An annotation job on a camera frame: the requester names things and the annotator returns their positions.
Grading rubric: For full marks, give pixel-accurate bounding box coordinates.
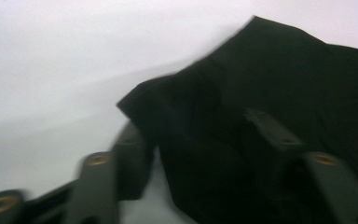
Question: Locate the black garment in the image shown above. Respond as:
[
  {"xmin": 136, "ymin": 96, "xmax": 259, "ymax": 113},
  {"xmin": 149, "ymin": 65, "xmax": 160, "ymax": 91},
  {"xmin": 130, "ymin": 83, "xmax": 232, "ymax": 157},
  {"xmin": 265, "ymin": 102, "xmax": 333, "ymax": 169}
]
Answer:
[{"xmin": 116, "ymin": 15, "xmax": 358, "ymax": 224}]

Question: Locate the white table cover sheet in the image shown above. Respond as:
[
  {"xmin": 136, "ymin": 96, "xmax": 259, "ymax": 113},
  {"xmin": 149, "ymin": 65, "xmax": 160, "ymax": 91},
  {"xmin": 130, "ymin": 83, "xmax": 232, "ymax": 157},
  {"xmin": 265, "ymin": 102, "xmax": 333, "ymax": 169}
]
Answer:
[{"xmin": 0, "ymin": 0, "xmax": 358, "ymax": 224}]

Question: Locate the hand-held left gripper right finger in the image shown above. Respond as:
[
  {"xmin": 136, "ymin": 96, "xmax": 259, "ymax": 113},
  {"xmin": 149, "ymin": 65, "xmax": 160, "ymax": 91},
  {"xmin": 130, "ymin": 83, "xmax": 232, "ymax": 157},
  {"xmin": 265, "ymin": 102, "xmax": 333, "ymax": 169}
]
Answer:
[{"xmin": 241, "ymin": 106, "xmax": 306, "ymax": 200}]

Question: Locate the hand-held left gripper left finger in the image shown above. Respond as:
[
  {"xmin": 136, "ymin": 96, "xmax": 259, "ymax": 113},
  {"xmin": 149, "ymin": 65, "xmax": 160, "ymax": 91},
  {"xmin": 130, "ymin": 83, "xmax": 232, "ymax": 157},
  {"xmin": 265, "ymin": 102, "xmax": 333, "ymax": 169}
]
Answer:
[{"xmin": 111, "ymin": 122, "xmax": 155, "ymax": 202}]

